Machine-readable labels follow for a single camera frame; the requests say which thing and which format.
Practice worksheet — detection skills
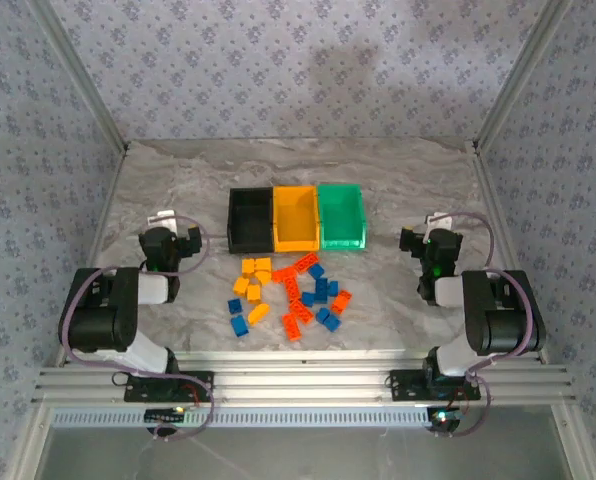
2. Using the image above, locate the black plastic bin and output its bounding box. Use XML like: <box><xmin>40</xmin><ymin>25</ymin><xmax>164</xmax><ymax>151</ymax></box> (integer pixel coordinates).
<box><xmin>226</xmin><ymin>187</ymin><xmax>275</xmax><ymax>255</ymax></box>

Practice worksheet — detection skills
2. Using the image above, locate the green plastic bin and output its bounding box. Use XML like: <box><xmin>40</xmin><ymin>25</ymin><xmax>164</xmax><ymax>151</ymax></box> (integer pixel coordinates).
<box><xmin>317</xmin><ymin>183</ymin><xmax>368</xmax><ymax>251</ymax></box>

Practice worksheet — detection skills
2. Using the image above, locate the orange-yellow plastic bin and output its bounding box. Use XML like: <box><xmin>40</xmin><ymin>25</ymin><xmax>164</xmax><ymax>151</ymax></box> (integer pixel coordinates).
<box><xmin>270</xmin><ymin>185</ymin><xmax>322</xmax><ymax>254</ymax></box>

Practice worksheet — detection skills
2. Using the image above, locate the small black circuit board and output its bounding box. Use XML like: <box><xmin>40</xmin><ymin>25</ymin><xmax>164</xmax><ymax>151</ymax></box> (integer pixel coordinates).
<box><xmin>426</xmin><ymin>405</ymin><xmax>462</xmax><ymax>437</ymax></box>
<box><xmin>144</xmin><ymin>407</ymin><xmax>188</xmax><ymax>424</ymax></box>

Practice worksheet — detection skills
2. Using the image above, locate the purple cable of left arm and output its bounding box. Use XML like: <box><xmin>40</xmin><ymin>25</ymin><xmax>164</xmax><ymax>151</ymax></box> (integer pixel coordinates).
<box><xmin>60</xmin><ymin>214</ymin><xmax>217</xmax><ymax>444</ymax></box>

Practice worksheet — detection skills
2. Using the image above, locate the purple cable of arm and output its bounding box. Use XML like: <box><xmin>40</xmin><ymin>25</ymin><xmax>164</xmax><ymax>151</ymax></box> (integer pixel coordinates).
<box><xmin>60</xmin><ymin>214</ymin><xmax>217</xmax><ymax>444</ymax></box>
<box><xmin>430</xmin><ymin>211</ymin><xmax>548</xmax><ymax>440</ymax></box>

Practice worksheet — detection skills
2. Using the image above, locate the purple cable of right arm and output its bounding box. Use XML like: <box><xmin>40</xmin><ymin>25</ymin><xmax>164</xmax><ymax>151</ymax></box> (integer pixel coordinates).
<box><xmin>430</xmin><ymin>211</ymin><xmax>548</xmax><ymax>440</ymax></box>

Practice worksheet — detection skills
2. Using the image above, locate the aluminium table side rail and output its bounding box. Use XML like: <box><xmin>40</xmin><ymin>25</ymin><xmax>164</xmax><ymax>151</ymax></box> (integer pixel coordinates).
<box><xmin>52</xmin><ymin>142</ymin><xmax>132</xmax><ymax>369</ymax></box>
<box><xmin>470</xmin><ymin>141</ymin><xmax>552</xmax><ymax>364</ymax></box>

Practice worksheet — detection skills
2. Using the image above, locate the wide aluminium base rail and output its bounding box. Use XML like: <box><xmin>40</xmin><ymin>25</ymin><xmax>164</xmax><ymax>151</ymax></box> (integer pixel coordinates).
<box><xmin>32</xmin><ymin>349</ymin><xmax>577</xmax><ymax>405</ymax></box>

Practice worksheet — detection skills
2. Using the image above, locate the aluminium frame post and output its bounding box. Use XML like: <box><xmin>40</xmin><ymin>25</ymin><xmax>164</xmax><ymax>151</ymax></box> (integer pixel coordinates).
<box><xmin>475</xmin><ymin>0</ymin><xmax>575</xmax><ymax>151</ymax></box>
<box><xmin>27</xmin><ymin>0</ymin><xmax>130</xmax><ymax>151</ymax></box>

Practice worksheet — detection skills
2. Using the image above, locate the grey slotted cable duct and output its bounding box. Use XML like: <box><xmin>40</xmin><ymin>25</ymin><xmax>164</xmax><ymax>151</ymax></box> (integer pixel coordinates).
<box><xmin>50</xmin><ymin>405</ymin><xmax>437</xmax><ymax>429</ymax></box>

